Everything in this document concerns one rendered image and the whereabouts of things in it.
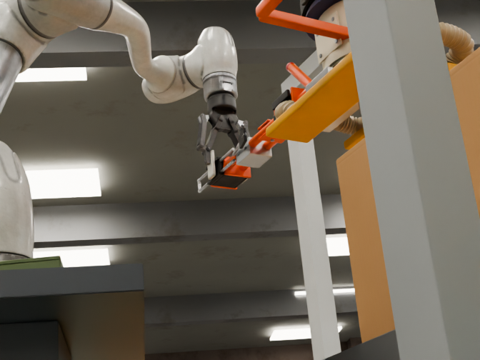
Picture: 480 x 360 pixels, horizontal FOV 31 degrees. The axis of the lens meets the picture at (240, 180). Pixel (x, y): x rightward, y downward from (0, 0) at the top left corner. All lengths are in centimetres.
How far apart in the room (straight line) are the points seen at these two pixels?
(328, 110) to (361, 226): 40
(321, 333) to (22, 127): 378
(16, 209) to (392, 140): 83
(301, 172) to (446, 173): 470
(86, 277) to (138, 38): 100
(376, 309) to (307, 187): 413
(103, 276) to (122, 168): 749
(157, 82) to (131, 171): 640
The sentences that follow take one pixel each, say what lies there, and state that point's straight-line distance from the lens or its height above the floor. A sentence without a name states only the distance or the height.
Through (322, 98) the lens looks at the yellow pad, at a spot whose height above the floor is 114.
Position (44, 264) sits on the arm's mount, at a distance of 125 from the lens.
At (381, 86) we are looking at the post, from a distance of 77.
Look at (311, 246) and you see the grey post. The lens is 526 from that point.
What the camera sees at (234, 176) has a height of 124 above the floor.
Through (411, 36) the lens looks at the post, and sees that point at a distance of 79.
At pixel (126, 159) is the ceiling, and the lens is 848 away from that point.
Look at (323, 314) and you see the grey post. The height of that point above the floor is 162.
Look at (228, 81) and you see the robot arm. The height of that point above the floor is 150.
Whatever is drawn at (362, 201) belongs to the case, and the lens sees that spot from 134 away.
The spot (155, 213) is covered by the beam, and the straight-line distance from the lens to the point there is 944.
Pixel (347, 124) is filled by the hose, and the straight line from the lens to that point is 187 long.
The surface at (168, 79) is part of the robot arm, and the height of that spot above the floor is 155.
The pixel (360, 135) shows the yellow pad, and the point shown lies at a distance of 180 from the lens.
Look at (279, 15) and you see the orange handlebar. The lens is 161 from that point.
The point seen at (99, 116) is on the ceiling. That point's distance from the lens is 768.
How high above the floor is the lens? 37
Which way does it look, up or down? 23 degrees up
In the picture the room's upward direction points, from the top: 5 degrees counter-clockwise
